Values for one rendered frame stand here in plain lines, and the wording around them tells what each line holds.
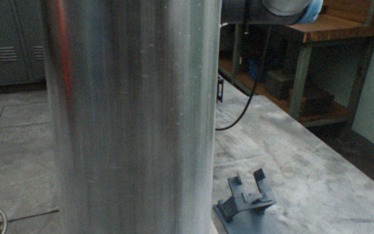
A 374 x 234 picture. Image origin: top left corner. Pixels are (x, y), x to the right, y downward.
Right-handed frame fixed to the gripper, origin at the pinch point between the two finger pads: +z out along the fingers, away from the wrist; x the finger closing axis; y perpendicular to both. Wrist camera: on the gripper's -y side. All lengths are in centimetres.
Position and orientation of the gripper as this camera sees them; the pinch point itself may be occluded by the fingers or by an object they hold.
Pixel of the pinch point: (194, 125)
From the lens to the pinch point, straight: 76.2
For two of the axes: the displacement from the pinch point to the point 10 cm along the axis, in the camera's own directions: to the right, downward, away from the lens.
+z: 0.0, 8.9, 4.6
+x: 9.6, -1.3, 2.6
